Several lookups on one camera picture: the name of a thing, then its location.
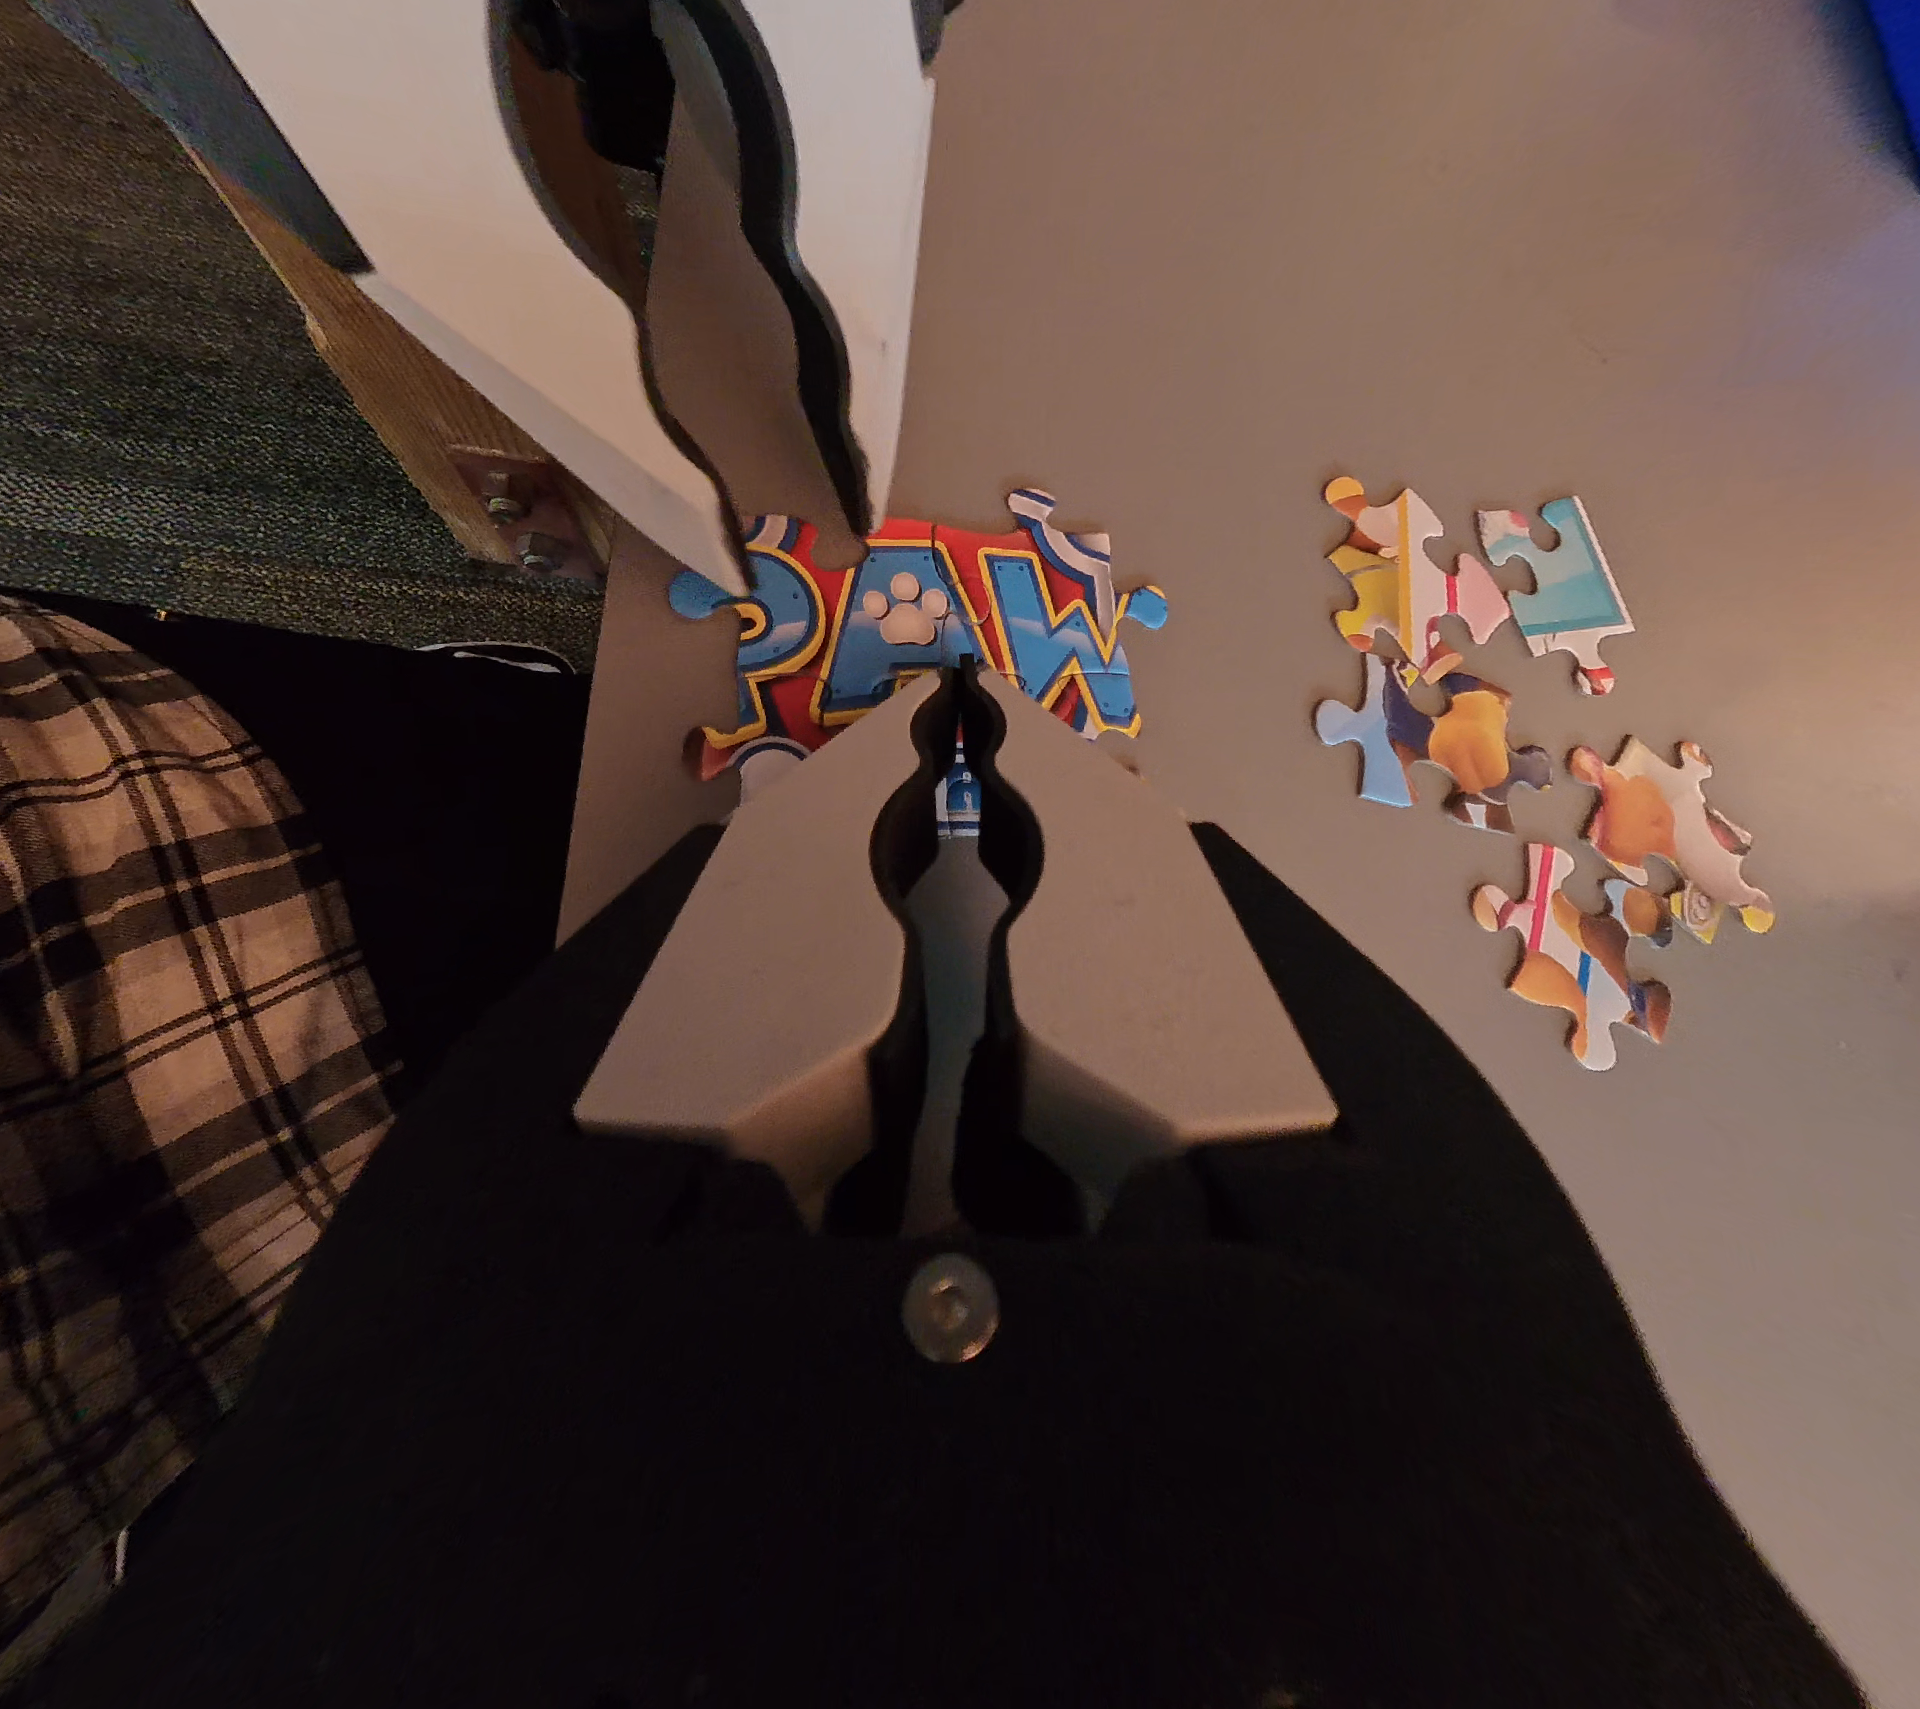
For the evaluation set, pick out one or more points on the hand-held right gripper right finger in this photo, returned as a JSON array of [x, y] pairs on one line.
[[1154, 988]]

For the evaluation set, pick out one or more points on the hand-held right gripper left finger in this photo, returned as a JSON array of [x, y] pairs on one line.
[[765, 988]]

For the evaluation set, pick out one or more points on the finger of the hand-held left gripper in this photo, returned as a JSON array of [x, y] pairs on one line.
[[300, 14], [840, 88]]

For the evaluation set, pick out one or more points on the assembled logo puzzle section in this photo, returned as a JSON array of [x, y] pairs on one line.
[[901, 606]]

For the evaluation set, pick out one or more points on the orange fur puzzle piece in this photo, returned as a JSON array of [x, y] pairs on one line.
[[1659, 824]]

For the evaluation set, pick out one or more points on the orange red striped puzzle piece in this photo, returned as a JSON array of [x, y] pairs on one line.
[[1569, 959]]

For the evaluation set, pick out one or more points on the wooden furniture leg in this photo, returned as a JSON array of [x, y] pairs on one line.
[[420, 418]]

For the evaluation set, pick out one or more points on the yellow pink puzzle piece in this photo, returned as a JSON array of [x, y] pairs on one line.
[[1410, 568]]

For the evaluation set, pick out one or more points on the teal white puzzle piece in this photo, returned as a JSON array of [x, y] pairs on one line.
[[1569, 584]]

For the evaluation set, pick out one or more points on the plaid shirt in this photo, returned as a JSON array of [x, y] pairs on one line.
[[151, 988]]

